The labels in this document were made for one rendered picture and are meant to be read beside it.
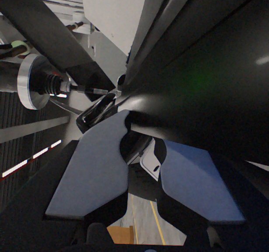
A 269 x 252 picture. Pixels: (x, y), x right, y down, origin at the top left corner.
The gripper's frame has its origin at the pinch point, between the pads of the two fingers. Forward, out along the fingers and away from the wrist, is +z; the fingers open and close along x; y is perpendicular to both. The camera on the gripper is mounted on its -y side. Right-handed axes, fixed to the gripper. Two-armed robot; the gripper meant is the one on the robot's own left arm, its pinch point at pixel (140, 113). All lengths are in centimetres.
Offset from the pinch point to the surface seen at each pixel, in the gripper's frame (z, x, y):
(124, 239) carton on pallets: 338, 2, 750
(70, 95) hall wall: 1089, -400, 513
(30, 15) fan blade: 21.7, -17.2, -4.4
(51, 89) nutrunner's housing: 10.0, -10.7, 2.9
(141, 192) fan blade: 22.3, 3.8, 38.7
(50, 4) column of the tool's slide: 80, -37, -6
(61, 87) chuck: 10.7, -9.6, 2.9
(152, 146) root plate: 12.1, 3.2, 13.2
